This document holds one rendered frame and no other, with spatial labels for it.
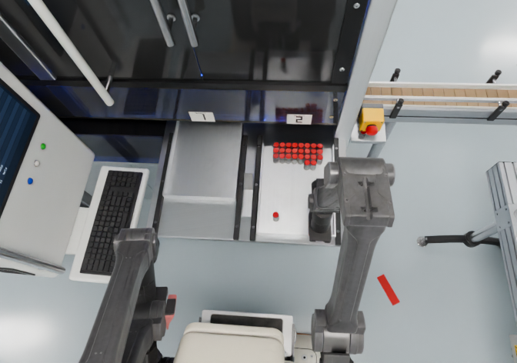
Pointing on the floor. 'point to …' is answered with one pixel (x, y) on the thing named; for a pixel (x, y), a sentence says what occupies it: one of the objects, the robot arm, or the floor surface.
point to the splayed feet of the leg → (456, 240)
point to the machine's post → (368, 49)
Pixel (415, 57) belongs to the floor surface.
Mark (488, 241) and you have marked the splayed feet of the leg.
